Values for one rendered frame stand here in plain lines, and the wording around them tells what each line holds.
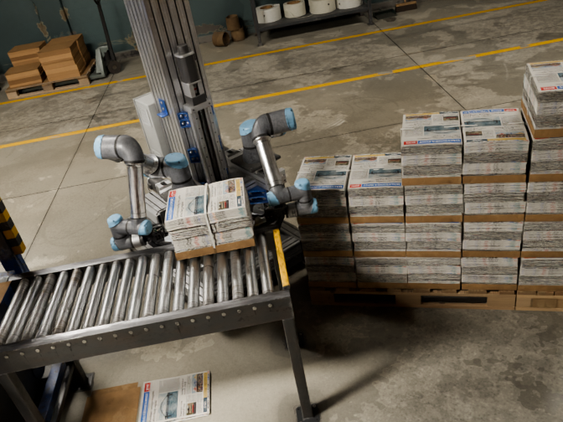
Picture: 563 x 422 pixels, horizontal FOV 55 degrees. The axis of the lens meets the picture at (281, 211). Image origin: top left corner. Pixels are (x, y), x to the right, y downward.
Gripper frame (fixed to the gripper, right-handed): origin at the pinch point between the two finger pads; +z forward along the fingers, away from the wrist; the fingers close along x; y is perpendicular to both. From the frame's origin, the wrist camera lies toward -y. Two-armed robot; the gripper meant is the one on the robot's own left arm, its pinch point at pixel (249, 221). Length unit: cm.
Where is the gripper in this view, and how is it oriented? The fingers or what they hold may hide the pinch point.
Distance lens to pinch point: 277.4
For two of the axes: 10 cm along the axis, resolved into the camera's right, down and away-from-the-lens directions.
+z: -9.8, 1.9, -0.1
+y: -1.6, -8.3, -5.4
